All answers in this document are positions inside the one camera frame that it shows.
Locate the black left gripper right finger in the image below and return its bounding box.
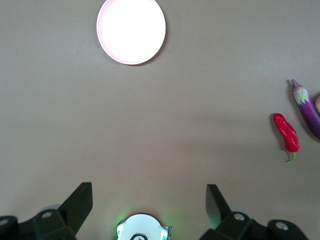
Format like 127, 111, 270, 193
198, 184, 309, 240

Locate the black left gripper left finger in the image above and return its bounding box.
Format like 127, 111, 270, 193
0, 182, 94, 240

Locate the red chili pepper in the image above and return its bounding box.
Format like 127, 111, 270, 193
272, 112, 300, 164

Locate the long purple eggplant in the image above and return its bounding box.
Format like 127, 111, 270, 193
290, 79, 320, 141

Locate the brown table cloth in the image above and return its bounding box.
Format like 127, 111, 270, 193
0, 0, 320, 240

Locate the pink round plate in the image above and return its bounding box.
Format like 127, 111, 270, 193
96, 0, 167, 66

